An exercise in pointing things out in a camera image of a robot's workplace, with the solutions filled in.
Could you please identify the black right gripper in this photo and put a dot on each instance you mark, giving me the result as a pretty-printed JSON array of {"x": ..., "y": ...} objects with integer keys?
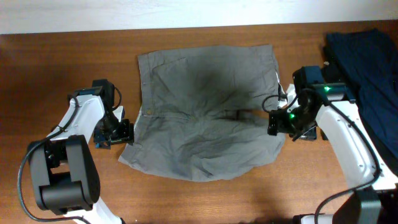
[{"x": 277, "y": 122}]

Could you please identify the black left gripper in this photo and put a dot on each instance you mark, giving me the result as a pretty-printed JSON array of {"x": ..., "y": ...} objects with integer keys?
[{"x": 126, "y": 133}]

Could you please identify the grey shorts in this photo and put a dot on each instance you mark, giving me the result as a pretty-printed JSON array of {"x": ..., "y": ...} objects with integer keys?
[{"x": 198, "y": 120}]

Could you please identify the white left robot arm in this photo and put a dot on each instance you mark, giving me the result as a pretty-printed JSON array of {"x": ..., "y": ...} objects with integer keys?
[{"x": 64, "y": 176}]

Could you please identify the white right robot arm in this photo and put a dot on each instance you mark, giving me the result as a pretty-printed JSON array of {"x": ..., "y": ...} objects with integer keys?
[{"x": 311, "y": 99}]

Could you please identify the black garment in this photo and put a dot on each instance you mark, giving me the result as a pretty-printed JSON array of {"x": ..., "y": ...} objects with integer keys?
[{"x": 382, "y": 149}]

